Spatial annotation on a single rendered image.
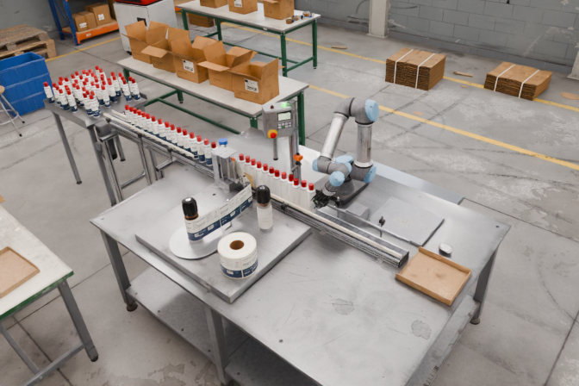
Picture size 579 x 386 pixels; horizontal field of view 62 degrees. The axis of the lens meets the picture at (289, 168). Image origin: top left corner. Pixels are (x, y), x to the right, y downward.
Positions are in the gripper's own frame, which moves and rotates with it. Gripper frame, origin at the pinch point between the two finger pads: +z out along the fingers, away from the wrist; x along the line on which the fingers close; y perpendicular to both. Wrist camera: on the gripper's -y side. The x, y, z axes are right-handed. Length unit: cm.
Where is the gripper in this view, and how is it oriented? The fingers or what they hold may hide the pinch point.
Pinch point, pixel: (315, 206)
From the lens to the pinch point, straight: 290.9
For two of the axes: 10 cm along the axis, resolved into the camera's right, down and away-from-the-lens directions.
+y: -6.4, 4.5, -6.3
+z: -3.5, 5.6, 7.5
